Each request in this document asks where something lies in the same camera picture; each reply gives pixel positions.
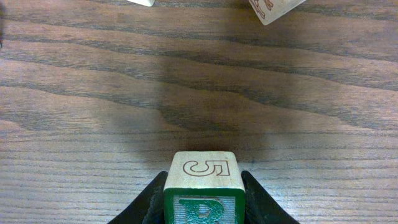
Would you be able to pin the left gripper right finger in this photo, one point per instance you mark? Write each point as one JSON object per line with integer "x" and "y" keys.
{"x": 260, "y": 207}

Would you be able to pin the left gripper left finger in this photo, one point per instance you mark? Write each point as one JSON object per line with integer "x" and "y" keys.
{"x": 147, "y": 207}

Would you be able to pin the green R block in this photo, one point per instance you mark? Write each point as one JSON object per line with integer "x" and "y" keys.
{"x": 204, "y": 187}

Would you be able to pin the blue T block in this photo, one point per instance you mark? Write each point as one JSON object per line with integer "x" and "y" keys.
{"x": 270, "y": 10}

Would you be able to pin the green 4 block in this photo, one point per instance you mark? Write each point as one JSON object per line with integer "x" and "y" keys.
{"x": 148, "y": 3}

